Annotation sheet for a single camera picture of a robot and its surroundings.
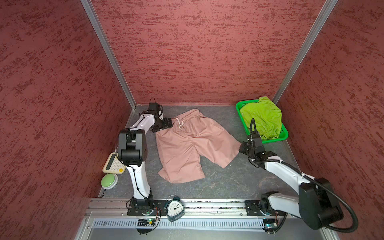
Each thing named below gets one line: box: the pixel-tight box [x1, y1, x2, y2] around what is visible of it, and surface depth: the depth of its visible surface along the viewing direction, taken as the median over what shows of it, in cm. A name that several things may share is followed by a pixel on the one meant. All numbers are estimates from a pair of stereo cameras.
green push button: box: [101, 173, 119, 190], surface depth 82 cm
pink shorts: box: [155, 109, 242, 184], surface depth 95 cm
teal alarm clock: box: [164, 194, 186, 223], surface depth 72 cm
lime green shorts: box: [240, 96, 282, 138], surface depth 109 cm
